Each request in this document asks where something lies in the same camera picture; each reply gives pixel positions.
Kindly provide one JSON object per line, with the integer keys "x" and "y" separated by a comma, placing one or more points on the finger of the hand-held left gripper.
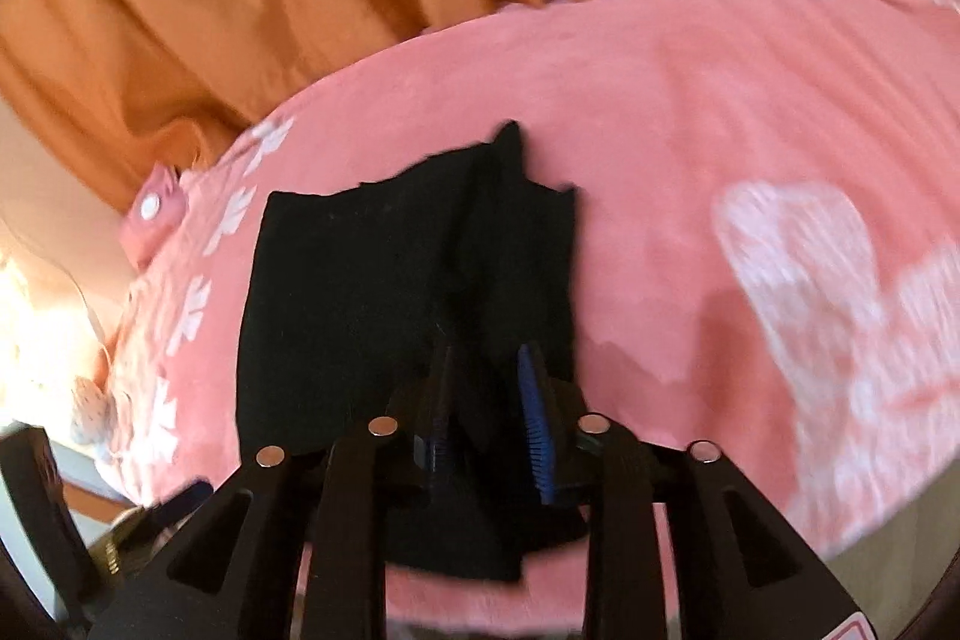
{"x": 187, "y": 496}

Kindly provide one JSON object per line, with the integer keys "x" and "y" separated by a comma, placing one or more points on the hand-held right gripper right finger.
{"x": 536, "y": 419}

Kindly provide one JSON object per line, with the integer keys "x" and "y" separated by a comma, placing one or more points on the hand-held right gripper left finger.
{"x": 439, "y": 419}

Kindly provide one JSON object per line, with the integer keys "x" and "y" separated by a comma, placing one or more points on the black long-sleeved sweater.
{"x": 337, "y": 295}

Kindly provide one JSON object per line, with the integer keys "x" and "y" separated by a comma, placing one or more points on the white dotted cloth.
{"x": 90, "y": 411}

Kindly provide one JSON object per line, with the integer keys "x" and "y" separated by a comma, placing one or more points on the pink blanket with white print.
{"x": 675, "y": 123}

